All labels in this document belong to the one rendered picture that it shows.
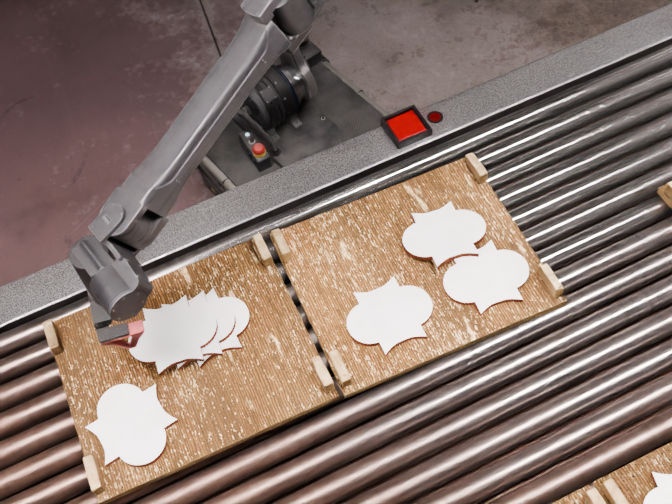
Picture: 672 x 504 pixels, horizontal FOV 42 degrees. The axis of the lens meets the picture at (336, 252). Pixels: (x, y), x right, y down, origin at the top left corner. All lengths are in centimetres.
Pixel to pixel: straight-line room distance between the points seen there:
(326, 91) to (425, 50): 57
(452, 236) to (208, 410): 52
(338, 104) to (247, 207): 110
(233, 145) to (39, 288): 112
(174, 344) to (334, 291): 29
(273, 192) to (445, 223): 34
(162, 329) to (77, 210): 150
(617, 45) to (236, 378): 105
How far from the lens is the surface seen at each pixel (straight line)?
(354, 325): 149
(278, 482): 143
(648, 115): 185
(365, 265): 156
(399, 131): 175
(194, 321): 151
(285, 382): 147
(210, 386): 149
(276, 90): 258
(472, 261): 155
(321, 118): 267
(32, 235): 298
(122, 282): 124
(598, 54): 194
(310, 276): 156
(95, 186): 302
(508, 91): 184
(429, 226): 159
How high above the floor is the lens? 226
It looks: 57 degrees down
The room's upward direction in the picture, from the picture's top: 8 degrees counter-clockwise
